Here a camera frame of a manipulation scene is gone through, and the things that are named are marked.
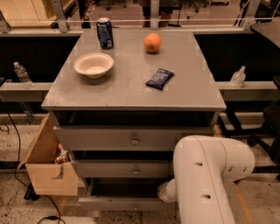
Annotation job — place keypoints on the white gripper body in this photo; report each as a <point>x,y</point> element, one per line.
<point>163,192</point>

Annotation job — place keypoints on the grey bottom drawer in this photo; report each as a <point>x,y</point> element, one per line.
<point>125,194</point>

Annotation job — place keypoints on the grey drawer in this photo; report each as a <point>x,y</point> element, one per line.
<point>91,138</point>
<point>123,168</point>
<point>125,194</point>

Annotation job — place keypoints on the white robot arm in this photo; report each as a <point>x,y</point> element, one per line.
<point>201,166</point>

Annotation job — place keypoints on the grey top drawer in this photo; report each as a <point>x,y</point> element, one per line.
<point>91,138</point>

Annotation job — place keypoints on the grey middle drawer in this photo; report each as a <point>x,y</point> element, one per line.
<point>123,168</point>

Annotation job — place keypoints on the grey drawer cabinet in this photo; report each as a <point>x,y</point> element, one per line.
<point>189,99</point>

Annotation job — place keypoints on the items inside cardboard box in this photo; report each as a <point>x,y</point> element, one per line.
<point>61,156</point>

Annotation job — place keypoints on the black office chair base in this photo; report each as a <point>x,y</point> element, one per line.
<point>267,136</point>

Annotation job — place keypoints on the dark blue snack bag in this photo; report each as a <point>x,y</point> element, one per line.
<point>159,78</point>

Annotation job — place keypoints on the cardboard box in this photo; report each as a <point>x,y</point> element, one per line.
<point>47,174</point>

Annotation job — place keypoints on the clear sanitizer pump bottle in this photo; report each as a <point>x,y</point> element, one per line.
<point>238,78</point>

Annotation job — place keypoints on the white paper bowl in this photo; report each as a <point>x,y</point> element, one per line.
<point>93,65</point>

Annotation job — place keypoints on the orange fruit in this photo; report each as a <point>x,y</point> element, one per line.
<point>152,43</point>

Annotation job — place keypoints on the blue soda can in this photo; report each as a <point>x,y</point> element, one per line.
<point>104,33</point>

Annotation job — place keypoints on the clear water bottle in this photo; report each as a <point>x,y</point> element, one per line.
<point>23,75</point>

